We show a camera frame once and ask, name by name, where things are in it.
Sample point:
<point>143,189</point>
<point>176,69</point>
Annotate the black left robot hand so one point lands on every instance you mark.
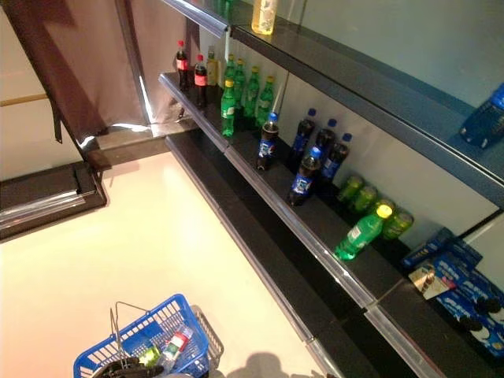
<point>126,370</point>

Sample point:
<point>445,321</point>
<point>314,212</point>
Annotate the blue plastic shopping basket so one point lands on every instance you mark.
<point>130,327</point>

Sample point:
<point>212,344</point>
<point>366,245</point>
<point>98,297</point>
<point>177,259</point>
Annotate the clear water bottle red label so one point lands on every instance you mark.
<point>177,344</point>

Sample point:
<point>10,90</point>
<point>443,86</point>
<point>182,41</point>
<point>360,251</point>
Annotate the green soda can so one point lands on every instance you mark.
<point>384,204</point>
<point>149,356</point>
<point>399,224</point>
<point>364,199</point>
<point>349,189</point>

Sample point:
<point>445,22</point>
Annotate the dark low display platform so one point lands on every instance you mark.
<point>39,189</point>

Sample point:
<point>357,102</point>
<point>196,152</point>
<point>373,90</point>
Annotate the dark metal shelf board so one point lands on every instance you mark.
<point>354,78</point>
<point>323,220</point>

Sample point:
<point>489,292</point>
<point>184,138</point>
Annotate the green Sprite bottle yellow cap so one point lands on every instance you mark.
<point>358,236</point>
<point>240,82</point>
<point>230,69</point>
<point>265,102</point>
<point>252,94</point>
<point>228,114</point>

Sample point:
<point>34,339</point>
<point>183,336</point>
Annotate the Coca-Cola bottle red cap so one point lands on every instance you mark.
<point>201,82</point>
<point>182,69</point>

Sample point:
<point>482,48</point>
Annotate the yellow tea bottle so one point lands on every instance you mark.
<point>264,17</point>
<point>212,69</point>

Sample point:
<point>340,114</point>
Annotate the small white red snack box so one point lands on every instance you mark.
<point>429,281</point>

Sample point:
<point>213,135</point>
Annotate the slim dark blue box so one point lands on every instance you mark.
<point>425,248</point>

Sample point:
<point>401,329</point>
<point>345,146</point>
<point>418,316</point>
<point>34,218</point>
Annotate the upright blue Oreo box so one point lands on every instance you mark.
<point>462,256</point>

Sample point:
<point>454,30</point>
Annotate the large Pepsi cola bottle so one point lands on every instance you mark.
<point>484,118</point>

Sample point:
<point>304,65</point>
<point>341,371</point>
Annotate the clear plastic price rail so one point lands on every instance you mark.
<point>208,17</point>
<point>299,230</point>
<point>236,234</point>

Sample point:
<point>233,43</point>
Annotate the tan wooden wall rail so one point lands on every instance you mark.
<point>23,100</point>

